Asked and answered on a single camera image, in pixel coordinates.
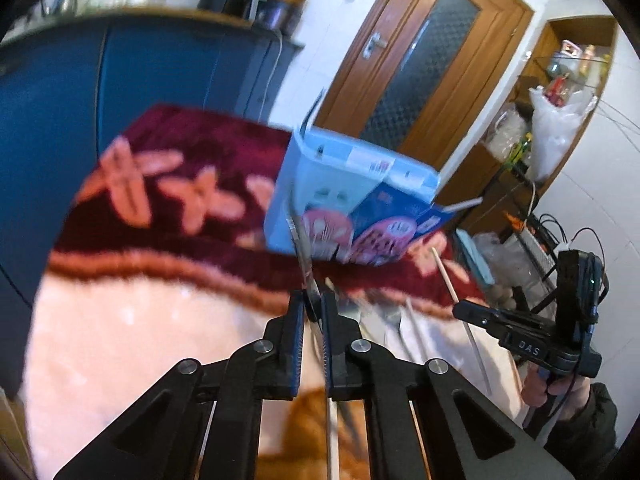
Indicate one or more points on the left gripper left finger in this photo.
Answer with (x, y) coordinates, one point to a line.
(201, 421)

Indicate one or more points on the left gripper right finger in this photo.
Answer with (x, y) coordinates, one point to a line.
(425, 421)

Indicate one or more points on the steel table knife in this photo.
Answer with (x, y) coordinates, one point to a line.
(303, 254)

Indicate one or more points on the blue kitchen counter cabinets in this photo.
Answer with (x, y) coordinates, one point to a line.
(68, 88)

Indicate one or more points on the person's right hand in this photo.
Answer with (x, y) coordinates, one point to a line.
(575, 391)

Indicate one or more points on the light blue box on rack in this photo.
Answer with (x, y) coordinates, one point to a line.
(474, 259)

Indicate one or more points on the wooden chopstick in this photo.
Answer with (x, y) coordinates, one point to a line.
(332, 440)

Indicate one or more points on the steel fork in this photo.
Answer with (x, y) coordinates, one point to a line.
(390, 314)

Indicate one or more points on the chopstick in organizer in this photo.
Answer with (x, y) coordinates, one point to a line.
(466, 204)

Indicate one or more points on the red floral plush blanket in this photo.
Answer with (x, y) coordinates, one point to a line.
(163, 257)

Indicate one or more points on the white plastic bag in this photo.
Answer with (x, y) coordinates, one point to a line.
(554, 129)

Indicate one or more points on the light blue utensil organizer box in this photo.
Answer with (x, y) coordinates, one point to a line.
(358, 202)

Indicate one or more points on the wooden door with glass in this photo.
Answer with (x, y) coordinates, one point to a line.
(420, 71)

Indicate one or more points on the black wire rack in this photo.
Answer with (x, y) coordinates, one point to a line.
(508, 212)

